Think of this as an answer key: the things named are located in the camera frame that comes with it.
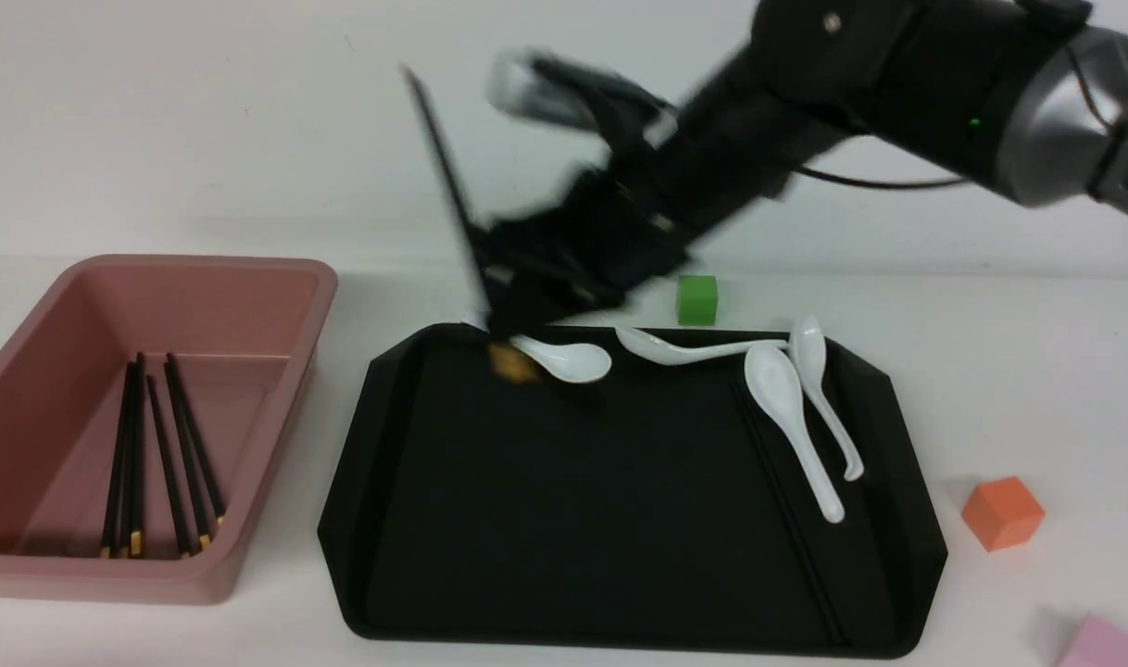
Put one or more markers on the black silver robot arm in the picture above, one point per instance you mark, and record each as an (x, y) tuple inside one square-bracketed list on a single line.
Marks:
[(1027, 99)]

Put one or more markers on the black chopstick in bin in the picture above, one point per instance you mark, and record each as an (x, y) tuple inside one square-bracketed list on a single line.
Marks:
[(109, 539), (182, 539), (195, 438), (136, 505), (195, 483)]

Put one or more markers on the pink plastic bin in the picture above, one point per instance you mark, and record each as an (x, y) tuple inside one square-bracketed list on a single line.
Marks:
[(244, 332)]

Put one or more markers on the pink cube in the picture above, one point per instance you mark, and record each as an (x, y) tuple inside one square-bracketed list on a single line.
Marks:
[(1095, 642)]

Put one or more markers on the white spoon far right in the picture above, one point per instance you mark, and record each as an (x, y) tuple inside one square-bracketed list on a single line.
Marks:
[(807, 346)]

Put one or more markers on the white spoon left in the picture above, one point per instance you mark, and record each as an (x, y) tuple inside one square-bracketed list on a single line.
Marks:
[(570, 364)]

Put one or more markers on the white spoon large right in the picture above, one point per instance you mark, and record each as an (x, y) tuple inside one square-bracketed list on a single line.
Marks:
[(773, 383)]

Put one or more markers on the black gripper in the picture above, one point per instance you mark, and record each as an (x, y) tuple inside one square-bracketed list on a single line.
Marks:
[(612, 229)]

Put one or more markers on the orange cube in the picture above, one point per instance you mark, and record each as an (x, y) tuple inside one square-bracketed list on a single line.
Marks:
[(1002, 513)]

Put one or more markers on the white spoon top middle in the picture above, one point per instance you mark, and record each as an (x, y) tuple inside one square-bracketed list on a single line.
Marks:
[(656, 350)]

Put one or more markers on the black plastic tray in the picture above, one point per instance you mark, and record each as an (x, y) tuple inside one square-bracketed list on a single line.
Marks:
[(629, 513)]

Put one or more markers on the black chopstick on tray right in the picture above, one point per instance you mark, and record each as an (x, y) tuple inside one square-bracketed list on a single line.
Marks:
[(790, 522)]

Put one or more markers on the green cube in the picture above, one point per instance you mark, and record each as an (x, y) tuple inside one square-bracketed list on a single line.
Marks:
[(697, 301)]

